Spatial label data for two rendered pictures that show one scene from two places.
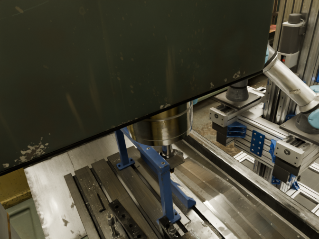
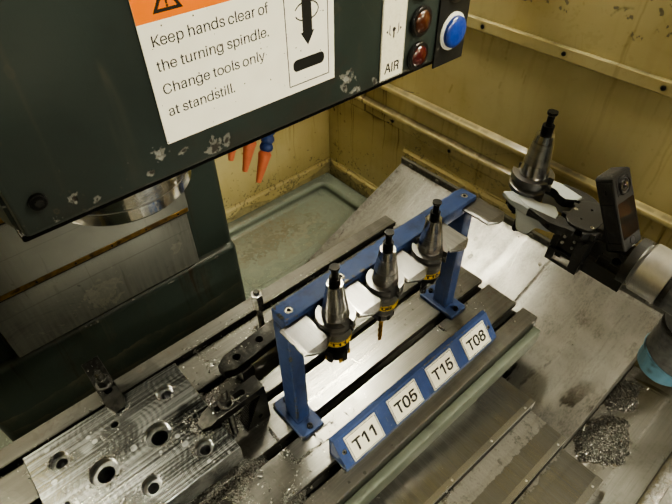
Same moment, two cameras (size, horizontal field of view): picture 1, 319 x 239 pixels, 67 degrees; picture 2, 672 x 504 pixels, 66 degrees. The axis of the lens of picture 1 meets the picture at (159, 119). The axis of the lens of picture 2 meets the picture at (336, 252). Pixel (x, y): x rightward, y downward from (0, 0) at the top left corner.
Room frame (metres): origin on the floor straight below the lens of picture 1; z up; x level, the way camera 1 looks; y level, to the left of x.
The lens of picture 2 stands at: (0.63, -0.52, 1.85)
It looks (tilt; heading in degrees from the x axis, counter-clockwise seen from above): 44 degrees down; 78
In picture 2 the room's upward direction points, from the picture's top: 1 degrees counter-clockwise
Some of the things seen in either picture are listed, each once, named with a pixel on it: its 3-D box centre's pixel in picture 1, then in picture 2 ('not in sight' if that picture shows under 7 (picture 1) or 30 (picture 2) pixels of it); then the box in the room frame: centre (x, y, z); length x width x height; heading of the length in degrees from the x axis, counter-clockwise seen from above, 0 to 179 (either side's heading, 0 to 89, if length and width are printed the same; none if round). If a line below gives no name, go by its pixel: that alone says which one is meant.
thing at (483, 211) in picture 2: not in sight; (486, 213); (1.07, 0.17, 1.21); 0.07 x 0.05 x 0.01; 119
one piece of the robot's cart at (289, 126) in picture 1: (311, 129); not in sight; (1.05, -0.83, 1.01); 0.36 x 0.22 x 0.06; 122
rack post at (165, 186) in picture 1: (166, 197); (293, 373); (0.66, 0.00, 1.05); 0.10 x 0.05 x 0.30; 119
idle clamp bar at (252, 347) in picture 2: (128, 225); (271, 339); (0.63, 0.17, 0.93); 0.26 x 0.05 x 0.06; 34
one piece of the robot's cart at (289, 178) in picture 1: (298, 160); not in sight; (1.06, -0.82, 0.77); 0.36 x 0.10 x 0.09; 122
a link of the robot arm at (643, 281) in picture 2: not in sight; (654, 270); (1.16, -0.12, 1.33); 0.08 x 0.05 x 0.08; 29
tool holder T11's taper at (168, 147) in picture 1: (166, 143); (335, 298); (0.73, -0.02, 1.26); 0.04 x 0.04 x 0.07
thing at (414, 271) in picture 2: not in sight; (407, 267); (0.87, 0.06, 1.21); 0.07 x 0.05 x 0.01; 119
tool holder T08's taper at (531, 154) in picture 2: not in sight; (539, 153); (1.06, 0.06, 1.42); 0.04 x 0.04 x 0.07
